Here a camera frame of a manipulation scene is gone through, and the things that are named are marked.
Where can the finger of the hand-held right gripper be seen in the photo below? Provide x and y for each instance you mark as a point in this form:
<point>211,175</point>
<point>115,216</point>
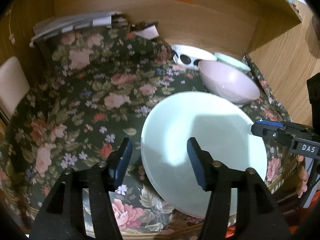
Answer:
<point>270,130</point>

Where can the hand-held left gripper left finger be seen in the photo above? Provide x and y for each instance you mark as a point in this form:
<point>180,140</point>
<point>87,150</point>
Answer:
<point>123,160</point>

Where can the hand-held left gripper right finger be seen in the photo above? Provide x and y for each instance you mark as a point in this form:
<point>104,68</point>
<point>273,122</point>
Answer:
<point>197,165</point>

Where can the light green plate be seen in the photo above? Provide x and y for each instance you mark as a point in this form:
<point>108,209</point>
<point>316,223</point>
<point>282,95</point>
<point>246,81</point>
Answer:
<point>175,130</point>

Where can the pink bowl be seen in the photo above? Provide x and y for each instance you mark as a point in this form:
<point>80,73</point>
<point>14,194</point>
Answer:
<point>225,80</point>

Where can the light green bowl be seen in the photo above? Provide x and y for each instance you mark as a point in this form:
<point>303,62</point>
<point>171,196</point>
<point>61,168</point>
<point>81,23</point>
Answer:
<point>232,60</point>

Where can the white bowl with black dots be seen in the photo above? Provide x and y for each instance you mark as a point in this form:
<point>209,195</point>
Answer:
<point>192,52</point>

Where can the person's right hand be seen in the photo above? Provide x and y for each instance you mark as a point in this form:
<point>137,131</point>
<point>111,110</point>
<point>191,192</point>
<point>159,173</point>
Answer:
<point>303,177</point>

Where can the dark floral tablecloth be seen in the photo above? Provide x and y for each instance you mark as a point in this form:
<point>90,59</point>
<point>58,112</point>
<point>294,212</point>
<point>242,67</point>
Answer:
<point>87,85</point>

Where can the small white card box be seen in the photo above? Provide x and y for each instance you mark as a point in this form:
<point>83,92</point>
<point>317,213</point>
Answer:
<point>147,32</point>

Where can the beige cylindrical container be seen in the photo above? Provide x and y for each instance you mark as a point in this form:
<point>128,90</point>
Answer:
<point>12,85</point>

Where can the stack of papers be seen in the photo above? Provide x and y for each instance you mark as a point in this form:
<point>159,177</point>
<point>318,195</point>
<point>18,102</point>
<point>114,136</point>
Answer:
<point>75,21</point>

